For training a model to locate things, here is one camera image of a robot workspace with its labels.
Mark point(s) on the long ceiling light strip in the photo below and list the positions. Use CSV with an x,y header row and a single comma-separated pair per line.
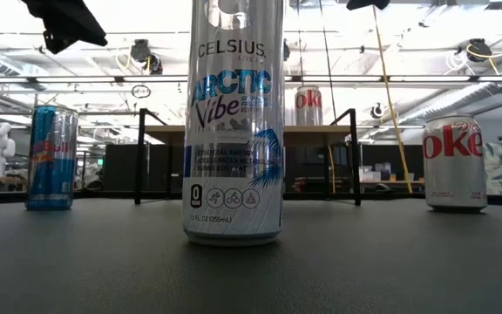
x,y
146,79

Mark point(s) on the blue silver Red Bull can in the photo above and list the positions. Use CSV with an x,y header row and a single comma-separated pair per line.
x,y
52,174

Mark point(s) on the dark ceiling device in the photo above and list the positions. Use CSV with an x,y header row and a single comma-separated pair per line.
x,y
286,50

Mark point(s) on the white storage box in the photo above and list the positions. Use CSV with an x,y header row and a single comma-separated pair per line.
x,y
371,175

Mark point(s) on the wooden shelf black metal frame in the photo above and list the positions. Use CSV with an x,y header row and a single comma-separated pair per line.
x,y
316,135

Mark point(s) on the black partition wall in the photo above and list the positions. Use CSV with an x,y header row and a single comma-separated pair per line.
x,y
120,168

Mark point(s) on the black table mat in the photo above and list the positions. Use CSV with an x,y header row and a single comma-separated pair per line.
x,y
103,270

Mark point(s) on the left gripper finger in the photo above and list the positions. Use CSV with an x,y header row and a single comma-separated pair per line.
x,y
68,19

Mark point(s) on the white silver Celsius can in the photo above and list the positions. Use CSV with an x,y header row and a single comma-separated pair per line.
x,y
233,131

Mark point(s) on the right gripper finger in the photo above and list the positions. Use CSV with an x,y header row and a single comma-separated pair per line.
x,y
368,4

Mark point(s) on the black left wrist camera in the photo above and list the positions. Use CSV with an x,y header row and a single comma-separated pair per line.
x,y
57,43

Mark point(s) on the silver Diet Coke can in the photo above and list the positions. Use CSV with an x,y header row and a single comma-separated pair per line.
x,y
453,183
308,113

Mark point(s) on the small black reel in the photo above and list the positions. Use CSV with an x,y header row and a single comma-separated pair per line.
x,y
376,111

